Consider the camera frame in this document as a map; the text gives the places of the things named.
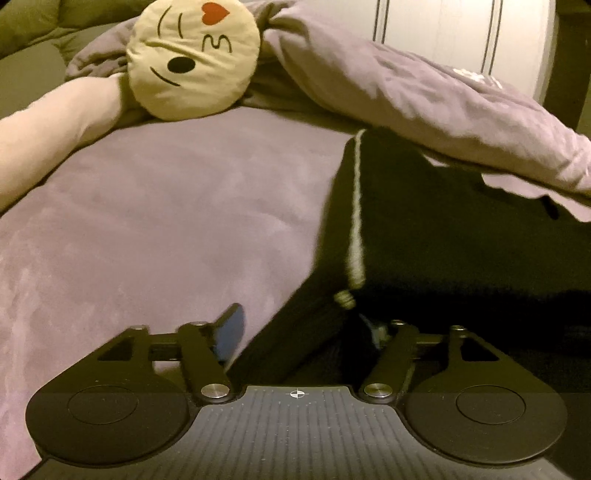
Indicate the white wardrobe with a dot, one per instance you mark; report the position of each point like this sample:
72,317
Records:
438,27

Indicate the purple fleece duvet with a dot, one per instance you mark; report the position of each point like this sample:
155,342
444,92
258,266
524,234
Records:
415,92

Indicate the dark door frame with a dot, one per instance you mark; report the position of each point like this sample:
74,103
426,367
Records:
570,60

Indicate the purple bed sheet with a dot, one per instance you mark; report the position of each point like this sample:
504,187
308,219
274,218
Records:
161,221

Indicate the long pink plush pillow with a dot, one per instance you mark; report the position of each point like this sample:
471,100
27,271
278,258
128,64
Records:
60,124

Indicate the round yellow emoji pillow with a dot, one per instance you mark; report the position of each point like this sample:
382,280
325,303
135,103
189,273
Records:
194,60

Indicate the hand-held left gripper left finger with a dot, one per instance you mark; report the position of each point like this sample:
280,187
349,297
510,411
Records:
232,332

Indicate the black garment with white stripe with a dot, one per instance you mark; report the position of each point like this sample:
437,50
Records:
438,240

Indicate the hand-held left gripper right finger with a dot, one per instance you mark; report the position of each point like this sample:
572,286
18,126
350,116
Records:
392,353

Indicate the olive upholstered headboard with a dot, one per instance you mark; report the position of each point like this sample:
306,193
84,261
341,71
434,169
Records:
41,27

